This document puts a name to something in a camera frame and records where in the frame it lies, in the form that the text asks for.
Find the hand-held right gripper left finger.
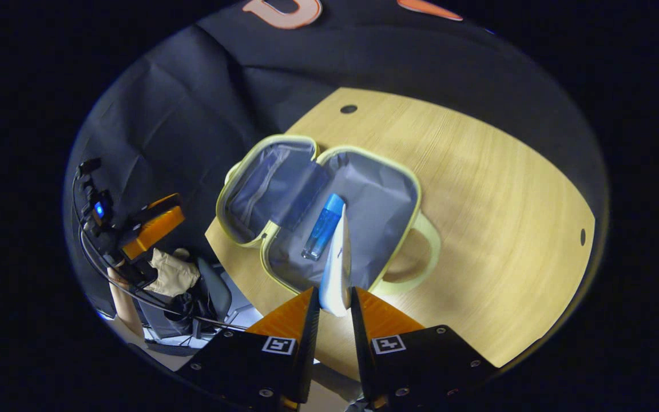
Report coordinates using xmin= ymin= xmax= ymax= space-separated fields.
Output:
xmin=176 ymin=286 xmax=321 ymax=411

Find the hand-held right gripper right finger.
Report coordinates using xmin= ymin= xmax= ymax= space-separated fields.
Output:
xmin=351 ymin=286 xmax=499 ymax=408

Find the white blue skin care tube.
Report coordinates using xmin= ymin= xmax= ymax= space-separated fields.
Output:
xmin=318 ymin=219 xmax=352 ymax=317

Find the blue skin care bottle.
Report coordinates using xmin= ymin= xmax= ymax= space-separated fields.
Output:
xmin=301 ymin=193 xmax=346 ymax=262

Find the small yellow suitcase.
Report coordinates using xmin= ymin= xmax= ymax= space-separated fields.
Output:
xmin=215 ymin=134 xmax=442 ymax=298

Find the beige cloth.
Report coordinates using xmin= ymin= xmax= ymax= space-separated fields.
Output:
xmin=145 ymin=247 xmax=201 ymax=297

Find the dark cloth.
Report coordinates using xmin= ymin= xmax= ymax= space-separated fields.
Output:
xmin=169 ymin=291 xmax=219 ymax=335

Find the black backdrop cloth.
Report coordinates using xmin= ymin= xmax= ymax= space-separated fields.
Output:
xmin=63 ymin=0 xmax=608 ymax=321

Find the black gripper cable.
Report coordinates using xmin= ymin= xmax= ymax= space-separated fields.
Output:
xmin=71 ymin=172 xmax=250 ymax=332

